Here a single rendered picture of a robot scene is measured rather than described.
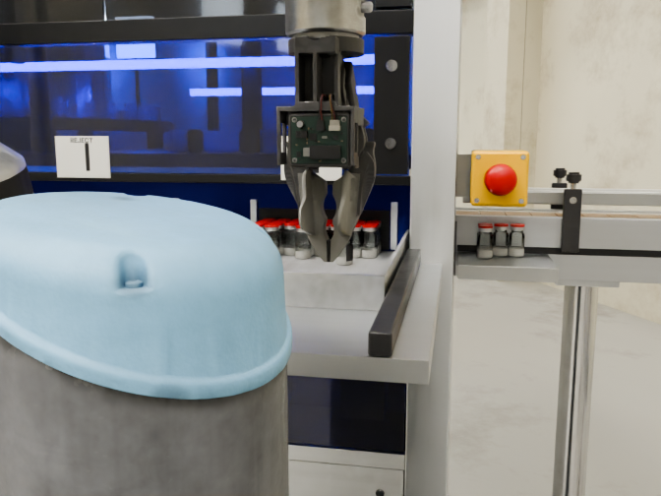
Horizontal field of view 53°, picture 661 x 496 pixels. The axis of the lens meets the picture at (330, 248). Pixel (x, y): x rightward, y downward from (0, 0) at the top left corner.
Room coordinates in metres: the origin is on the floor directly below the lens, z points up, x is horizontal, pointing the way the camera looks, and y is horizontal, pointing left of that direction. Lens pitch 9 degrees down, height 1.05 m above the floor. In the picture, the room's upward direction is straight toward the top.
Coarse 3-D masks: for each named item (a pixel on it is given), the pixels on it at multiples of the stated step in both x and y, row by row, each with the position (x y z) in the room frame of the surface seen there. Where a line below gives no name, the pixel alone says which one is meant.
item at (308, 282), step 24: (408, 240) 0.95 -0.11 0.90; (288, 264) 0.87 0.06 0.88; (312, 264) 0.87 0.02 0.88; (336, 264) 0.87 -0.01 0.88; (360, 264) 0.87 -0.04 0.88; (384, 264) 0.87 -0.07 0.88; (288, 288) 0.65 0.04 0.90; (312, 288) 0.65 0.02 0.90; (336, 288) 0.64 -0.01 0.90; (360, 288) 0.64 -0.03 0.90; (384, 288) 0.63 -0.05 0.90
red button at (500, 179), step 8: (496, 168) 0.83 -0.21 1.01; (504, 168) 0.83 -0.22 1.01; (488, 176) 0.84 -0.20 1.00; (496, 176) 0.83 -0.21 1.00; (504, 176) 0.83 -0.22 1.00; (512, 176) 0.83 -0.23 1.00; (488, 184) 0.84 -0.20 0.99; (496, 184) 0.83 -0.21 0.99; (504, 184) 0.83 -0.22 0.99; (512, 184) 0.83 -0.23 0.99; (496, 192) 0.83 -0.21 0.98; (504, 192) 0.83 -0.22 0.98
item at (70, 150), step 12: (60, 144) 0.98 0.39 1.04; (72, 144) 0.98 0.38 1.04; (84, 144) 0.97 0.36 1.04; (96, 144) 0.97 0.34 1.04; (108, 144) 0.97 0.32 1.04; (60, 156) 0.98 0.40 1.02; (72, 156) 0.98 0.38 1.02; (84, 156) 0.97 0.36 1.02; (96, 156) 0.97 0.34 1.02; (108, 156) 0.97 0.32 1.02; (60, 168) 0.98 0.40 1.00; (72, 168) 0.98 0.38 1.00; (84, 168) 0.97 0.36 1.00; (96, 168) 0.97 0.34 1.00; (108, 168) 0.97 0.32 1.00
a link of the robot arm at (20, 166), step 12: (0, 144) 0.33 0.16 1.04; (0, 156) 0.31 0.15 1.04; (12, 156) 0.32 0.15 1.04; (0, 168) 0.30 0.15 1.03; (12, 168) 0.31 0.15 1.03; (24, 168) 0.32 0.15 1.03; (0, 180) 0.30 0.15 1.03; (12, 180) 0.30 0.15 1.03; (24, 180) 0.32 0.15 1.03; (0, 192) 0.29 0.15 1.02; (12, 192) 0.30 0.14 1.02; (24, 192) 0.31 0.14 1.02
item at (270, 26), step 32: (0, 32) 1.00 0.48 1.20; (32, 32) 0.99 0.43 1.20; (64, 32) 0.98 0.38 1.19; (96, 32) 0.97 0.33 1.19; (128, 32) 0.96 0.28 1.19; (160, 32) 0.95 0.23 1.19; (192, 32) 0.94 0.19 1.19; (224, 32) 0.94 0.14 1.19; (256, 32) 0.93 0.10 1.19; (384, 32) 0.90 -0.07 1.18
